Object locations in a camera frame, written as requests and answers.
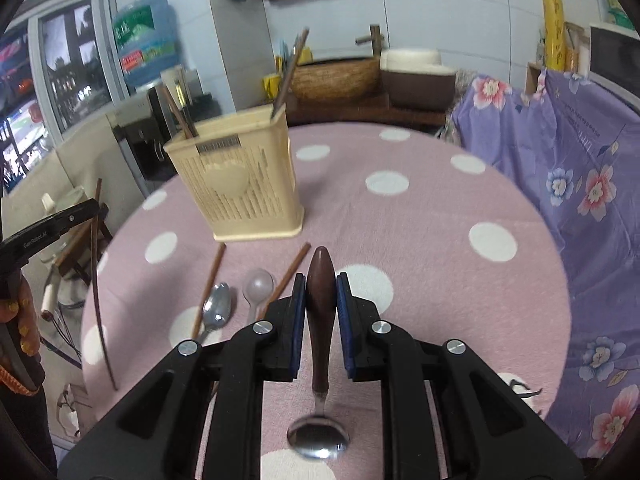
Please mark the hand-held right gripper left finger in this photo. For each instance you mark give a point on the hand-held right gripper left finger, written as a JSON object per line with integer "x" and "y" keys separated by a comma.
{"x": 298, "y": 325}

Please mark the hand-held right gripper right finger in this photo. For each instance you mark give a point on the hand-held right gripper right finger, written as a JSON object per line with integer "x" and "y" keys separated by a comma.
{"x": 344, "y": 325}

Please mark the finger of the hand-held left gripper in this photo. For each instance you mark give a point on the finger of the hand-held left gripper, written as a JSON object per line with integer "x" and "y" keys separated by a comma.
{"x": 72, "y": 217}

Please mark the brown wooden chopstick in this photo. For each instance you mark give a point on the brown wooden chopstick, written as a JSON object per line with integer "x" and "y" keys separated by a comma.
{"x": 292, "y": 67}
{"x": 77, "y": 242}
{"x": 212, "y": 277}
{"x": 186, "y": 120}
{"x": 290, "y": 271}
{"x": 176, "y": 110}

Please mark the translucent plastic spoon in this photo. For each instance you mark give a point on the translucent plastic spoon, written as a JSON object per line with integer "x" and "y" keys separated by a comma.
{"x": 258, "y": 285}

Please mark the cream plastic utensil holder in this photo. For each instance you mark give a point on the cream plastic utensil holder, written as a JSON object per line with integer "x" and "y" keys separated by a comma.
{"x": 250, "y": 200}

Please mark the small dark wooden stool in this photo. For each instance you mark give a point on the small dark wooden stool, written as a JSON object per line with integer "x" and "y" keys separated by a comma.
{"x": 103, "y": 222}

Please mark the white and red handheld device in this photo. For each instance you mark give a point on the white and red handheld device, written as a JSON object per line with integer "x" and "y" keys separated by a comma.
{"x": 47, "y": 300}

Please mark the pink polka dot tablecloth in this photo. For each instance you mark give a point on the pink polka dot tablecloth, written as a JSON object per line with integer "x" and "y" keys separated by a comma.
{"x": 425, "y": 285}

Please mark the grey water dispenser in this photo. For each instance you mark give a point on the grey water dispenser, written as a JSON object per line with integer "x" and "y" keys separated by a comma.
{"x": 140, "y": 155}

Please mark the sliding glass window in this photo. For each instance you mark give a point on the sliding glass window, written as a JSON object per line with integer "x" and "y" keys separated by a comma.
{"x": 65, "y": 60}

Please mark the blue water jug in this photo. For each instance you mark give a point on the blue water jug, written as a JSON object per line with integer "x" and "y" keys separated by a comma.
{"x": 145, "y": 45}

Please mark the dark wooden counter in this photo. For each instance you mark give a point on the dark wooden counter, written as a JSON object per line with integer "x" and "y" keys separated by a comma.
{"x": 360, "y": 107}

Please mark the woven wicker basin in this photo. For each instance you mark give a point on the woven wicker basin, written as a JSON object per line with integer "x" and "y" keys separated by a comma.
{"x": 335, "y": 80}

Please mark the brown pot with white lid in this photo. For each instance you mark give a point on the brown pot with white lid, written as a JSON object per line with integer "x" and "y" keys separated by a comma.
{"x": 415, "y": 85}

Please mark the purple floral cloth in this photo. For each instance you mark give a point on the purple floral cloth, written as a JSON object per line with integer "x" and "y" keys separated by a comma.
{"x": 575, "y": 210}

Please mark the bronze faucet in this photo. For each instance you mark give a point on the bronze faucet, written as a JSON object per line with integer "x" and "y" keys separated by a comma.
{"x": 375, "y": 40}

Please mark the light wooden rack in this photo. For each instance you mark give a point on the light wooden rack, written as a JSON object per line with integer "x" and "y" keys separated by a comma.
{"x": 575, "y": 45}

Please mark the white microwave oven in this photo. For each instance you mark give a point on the white microwave oven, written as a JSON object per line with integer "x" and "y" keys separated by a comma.
{"x": 615, "y": 55}

